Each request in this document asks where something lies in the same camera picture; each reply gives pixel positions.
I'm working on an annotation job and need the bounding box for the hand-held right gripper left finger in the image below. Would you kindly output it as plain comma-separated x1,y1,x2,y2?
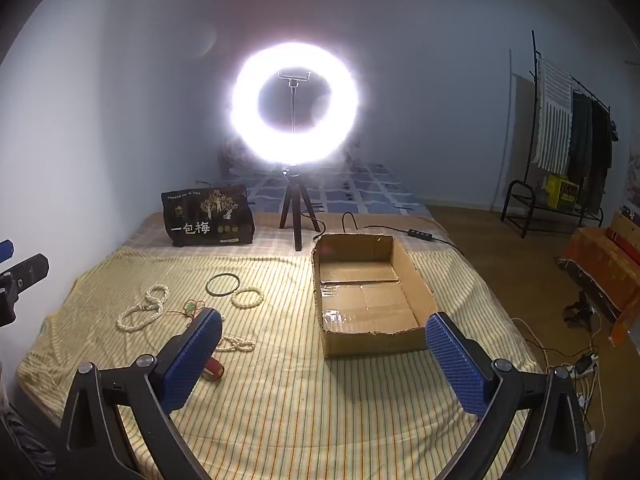
52,306,224,480

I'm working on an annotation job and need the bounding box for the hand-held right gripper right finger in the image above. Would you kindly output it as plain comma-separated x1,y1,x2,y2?
424,311,591,480

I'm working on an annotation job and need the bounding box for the red strap watch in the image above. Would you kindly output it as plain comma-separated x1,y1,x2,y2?
201,354,225,382

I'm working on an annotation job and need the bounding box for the red string jade pendant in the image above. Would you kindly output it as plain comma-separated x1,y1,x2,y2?
167,300,207,319

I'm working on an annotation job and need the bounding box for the short white pearl strand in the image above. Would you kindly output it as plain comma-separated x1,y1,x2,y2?
215,337,256,354

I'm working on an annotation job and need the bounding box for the long white pearl necklace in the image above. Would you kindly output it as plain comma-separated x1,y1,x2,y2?
116,283,170,332

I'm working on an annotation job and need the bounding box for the cream bead bracelet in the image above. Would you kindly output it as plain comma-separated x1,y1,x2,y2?
230,286,265,310

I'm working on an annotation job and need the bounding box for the thin dark bangle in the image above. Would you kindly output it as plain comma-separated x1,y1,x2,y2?
205,273,240,297

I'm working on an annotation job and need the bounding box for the cardboard box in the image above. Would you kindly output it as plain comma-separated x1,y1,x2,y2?
311,232,439,359

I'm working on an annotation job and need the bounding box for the yellow striped blanket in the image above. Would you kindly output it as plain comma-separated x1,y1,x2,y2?
17,247,545,480

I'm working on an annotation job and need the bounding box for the white power strip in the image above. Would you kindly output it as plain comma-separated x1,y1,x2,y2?
570,351,599,376

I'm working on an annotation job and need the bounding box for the black printed snack bag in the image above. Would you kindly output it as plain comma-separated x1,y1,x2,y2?
161,185,255,249

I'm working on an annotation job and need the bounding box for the beige plaid bed sheet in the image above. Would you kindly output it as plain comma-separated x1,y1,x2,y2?
121,210,452,262

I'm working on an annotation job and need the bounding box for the black tripod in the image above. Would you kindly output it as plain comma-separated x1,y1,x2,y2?
279,166,321,252

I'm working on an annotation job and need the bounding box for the black clothes rack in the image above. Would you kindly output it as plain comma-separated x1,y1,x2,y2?
501,30,614,239

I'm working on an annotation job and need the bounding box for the yellow box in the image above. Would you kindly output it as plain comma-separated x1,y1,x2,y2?
544,174,581,211

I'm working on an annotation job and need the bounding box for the blue checked blanket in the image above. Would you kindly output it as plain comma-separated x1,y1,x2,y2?
212,160,434,219

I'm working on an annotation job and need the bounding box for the dark patterned pillow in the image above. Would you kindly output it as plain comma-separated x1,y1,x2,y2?
216,132,362,177

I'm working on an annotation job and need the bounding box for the black hanging garment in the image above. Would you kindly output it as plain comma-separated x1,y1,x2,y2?
590,100,615,212

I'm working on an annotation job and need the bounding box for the grey green hanging garment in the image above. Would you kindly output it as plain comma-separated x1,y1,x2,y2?
567,91,594,187

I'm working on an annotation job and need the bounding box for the white striped towel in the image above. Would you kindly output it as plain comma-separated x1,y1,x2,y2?
531,56,574,174

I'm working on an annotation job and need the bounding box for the phone holder clamp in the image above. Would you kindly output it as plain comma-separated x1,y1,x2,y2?
277,66,314,134

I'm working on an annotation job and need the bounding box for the black cable with controller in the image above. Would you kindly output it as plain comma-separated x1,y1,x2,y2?
300,203,469,262

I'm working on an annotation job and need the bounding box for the white cables bundle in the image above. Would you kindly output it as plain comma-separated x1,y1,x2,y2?
510,317,612,462

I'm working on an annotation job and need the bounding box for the white ring light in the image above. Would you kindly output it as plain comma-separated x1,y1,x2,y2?
227,40,362,166

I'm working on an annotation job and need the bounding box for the wall poster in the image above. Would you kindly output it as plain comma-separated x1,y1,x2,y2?
625,144,640,217

